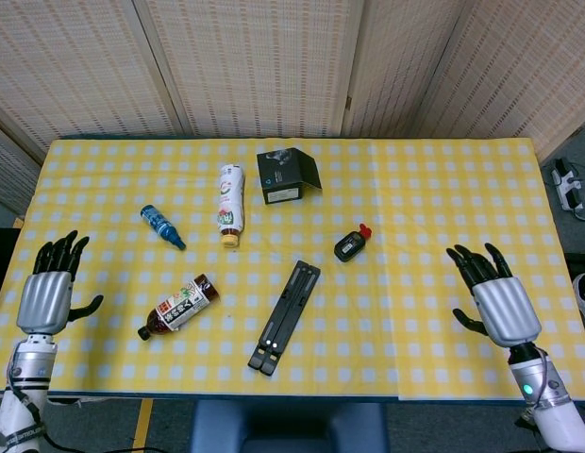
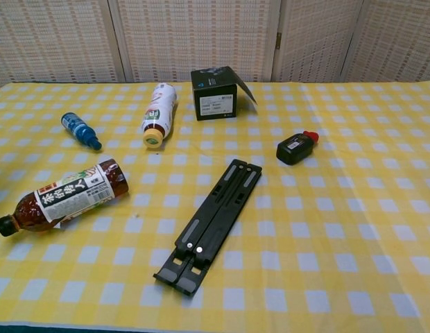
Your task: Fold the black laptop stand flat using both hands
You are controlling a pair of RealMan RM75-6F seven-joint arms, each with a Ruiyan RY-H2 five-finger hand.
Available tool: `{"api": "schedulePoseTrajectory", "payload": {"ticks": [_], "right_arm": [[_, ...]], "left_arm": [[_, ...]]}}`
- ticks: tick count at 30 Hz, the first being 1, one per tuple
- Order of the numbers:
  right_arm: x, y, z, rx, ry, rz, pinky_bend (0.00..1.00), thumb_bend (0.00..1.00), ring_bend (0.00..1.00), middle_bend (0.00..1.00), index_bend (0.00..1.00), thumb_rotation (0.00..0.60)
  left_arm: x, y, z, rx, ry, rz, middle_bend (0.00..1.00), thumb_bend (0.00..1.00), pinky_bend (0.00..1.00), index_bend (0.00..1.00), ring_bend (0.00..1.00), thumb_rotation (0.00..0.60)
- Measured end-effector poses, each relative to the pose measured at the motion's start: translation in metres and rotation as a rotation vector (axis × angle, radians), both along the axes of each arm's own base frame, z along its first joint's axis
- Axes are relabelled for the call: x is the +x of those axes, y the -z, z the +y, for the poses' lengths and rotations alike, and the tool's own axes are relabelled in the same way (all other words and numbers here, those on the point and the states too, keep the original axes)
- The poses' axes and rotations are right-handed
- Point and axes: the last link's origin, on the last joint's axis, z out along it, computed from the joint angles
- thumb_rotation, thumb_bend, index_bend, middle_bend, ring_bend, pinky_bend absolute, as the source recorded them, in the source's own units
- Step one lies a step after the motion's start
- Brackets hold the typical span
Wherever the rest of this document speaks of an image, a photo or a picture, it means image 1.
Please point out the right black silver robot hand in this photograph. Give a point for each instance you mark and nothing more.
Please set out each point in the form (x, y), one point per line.
(507, 309)

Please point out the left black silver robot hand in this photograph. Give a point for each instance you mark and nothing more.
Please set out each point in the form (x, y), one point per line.
(42, 304)

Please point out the black folding laptop stand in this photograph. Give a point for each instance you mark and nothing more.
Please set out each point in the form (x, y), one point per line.
(285, 321)

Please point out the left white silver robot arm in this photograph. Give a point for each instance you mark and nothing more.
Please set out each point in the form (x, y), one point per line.
(30, 368)

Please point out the yellow white checkered tablecloth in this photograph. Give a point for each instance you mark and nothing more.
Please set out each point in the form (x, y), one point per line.
(462, 212)

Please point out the white power strip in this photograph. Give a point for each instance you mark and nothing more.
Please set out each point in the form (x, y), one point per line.
(567, 186)

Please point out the brown tea bottle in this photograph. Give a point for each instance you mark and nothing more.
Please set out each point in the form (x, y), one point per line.
(179, 311)

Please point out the small blue bottle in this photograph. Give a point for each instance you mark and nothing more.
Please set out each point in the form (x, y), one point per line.
(160, 225)

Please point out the small black bottle red cap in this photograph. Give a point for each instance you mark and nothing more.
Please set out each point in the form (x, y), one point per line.
(347, 247)

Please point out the white drink bottle yellow cap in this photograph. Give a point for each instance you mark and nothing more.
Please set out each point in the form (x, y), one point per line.
(230, 198)

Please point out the blue chair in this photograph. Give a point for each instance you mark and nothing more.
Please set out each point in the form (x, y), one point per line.
(292, 429)

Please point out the brass screen hinge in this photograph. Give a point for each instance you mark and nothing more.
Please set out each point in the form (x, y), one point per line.
(348, 102)

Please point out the black cardboard box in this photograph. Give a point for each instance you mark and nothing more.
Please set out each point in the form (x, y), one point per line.
(280, 177)

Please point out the woven folding screen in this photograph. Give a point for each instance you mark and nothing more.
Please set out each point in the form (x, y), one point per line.
(250, 71)

